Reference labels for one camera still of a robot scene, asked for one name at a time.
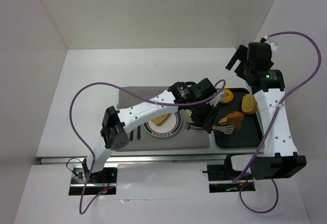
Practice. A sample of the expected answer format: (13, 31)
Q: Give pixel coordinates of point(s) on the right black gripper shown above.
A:
(240, 62)

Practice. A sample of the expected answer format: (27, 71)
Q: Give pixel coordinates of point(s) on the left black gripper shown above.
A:
(204, 118)

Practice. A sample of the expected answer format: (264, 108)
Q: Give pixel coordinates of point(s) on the metal serving tongs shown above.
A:
(226, 129)

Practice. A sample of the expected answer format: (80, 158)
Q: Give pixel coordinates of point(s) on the dark brown bread piece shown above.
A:
(237, 123)

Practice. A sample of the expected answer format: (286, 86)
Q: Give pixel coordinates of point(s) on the cut bread slice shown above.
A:
(249, 104)
(160, 120)

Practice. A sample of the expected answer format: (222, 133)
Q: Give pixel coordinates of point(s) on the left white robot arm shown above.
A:
(117, 124)

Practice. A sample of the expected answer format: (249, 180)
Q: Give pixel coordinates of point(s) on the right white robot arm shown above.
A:
(280, 159)

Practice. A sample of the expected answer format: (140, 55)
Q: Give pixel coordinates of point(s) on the sugared round bun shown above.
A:
(223, 121)

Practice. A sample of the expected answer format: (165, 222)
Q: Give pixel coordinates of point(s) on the brown glazed bun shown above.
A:
(237, 114)

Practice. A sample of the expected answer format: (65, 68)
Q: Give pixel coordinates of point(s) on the pale green mug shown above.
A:
(189, 113)

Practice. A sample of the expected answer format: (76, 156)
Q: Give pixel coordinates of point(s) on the orange glazed donut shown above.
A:
(226, 96)

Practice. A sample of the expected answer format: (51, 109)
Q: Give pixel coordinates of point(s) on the grey cloth placemat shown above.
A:
(182, 140)

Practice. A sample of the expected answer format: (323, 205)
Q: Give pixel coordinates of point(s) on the white plate green red rim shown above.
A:
(169, 128)

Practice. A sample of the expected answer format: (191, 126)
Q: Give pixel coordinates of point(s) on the black baking tray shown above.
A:
(250, 134)

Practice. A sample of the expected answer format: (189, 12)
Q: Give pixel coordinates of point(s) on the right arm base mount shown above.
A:
(221, 175)

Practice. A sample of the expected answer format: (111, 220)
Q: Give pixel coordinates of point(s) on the gold knife green handle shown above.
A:
(138, 133)

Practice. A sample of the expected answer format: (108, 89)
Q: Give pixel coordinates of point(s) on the gold fork green handle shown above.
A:
(131, 135)

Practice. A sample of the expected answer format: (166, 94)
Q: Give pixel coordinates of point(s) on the aluminium rail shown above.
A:
(146, 159)

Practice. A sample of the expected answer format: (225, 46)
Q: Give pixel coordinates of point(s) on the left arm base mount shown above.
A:
(103, 182)

